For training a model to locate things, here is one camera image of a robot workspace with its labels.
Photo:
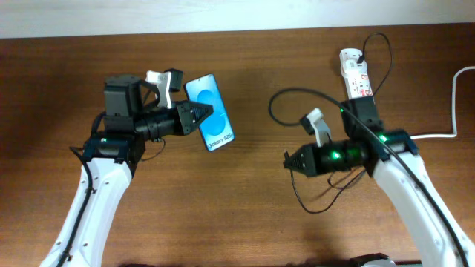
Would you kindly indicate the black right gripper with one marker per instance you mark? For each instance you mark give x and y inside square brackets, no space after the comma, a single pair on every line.
[312,164]

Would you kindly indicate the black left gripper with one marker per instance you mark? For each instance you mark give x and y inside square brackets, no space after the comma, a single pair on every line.
[187,125]

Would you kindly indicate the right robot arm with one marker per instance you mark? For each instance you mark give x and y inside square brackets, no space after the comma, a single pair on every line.
[392,159]

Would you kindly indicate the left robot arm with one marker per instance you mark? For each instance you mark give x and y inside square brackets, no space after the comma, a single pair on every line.
[136,111]

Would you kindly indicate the white USB charger plug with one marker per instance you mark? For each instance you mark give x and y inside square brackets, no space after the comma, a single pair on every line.
[351,67]

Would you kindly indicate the white power strip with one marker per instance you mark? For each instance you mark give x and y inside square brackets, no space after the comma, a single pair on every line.
[356,86]

